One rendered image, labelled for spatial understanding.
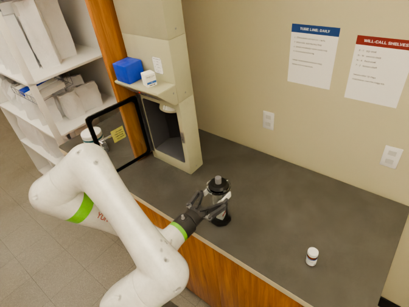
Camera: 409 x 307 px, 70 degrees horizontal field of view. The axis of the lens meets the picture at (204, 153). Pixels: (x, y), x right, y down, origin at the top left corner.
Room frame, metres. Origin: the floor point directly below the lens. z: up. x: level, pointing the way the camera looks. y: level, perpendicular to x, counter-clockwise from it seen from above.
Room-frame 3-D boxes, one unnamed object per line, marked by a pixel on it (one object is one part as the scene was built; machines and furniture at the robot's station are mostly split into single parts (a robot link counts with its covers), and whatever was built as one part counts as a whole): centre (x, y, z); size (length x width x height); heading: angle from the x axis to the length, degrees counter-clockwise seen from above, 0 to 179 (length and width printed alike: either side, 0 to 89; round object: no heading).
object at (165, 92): (1.35, 0.25, 1.46); 0.32 x 0.12 x 0.10; 47
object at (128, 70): (1.41, 0.32, 1.55); 0.10 x 0.10 x 0.09; 47
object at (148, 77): (1.31, 0.22, 1.54); 0.05 x 0.05 x 0.06; 30
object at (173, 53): (1.48, 0.12, 1.32); 0.32 x 0.25 x 0.77; 47
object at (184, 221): (0.77, 0.12, 1.13); 0.09 x 0.06 x 0.12; 46
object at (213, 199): (0.93, -0.04, 1.06); 0.11 x 0.11 x 0.21
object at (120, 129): (1.38, 0.45, 1.19); 0.30 x 0.01 x 0.40; 129
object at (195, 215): (0.82, 0.07, 1.13); 0.09 x 0.08 x 0.07; 136
